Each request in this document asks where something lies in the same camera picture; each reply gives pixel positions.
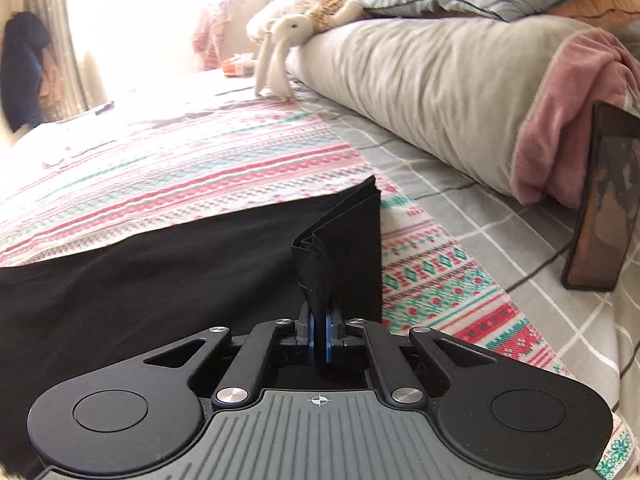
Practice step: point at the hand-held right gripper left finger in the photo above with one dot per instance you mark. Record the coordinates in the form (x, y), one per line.
(314, 342)

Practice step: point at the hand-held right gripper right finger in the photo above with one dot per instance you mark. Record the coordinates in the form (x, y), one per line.
(330, 342)

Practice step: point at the black pants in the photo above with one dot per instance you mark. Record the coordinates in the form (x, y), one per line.
(150, 285)

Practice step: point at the grey checked bedsheet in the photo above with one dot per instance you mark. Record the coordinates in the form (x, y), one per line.
(475, 220)

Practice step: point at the pink green patterned blanket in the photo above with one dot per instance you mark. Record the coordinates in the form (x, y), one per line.
(200, 170)

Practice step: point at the long beige pillow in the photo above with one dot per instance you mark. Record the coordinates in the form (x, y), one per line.
(425, 85)

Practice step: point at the orange small box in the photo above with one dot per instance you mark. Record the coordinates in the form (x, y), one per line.
(237, 66)

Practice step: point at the white plush rabbit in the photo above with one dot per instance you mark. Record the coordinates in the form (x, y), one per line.
(280, 40)

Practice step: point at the black smartphone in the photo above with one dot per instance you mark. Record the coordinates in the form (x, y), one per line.
(605, 200)

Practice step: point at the pink hanging garment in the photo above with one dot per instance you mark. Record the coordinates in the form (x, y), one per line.
(215, 30)

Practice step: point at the pink fleece cloth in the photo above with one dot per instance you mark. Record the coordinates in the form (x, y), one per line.
(575, 110)

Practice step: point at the peach hanging garment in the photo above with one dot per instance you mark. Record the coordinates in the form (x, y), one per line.
(50, 77)

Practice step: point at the dark blue hanging garment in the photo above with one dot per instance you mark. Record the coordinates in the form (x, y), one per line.
(22, 70)

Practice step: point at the grey curtain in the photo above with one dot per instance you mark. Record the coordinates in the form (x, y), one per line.
(55, 25)

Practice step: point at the orange pillow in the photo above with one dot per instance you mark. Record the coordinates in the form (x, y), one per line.
(600, 7)

